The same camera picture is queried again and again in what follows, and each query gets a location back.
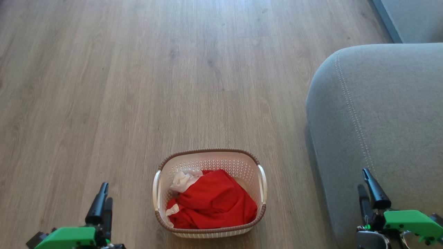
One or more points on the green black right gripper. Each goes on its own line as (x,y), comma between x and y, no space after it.
(412,221)

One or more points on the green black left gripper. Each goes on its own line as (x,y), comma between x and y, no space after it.
(67,238)

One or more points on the red garment with white trim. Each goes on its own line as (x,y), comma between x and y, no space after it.
(214,200)

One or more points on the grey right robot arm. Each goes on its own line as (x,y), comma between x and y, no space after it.
(371,241)

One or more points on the grey sofa chaise section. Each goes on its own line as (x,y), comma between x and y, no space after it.
(380,121)

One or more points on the long grey sofa seat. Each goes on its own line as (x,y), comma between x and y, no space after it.
(415,20)

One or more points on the cream plastic laundry basket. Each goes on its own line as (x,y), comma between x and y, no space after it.
(207,162)

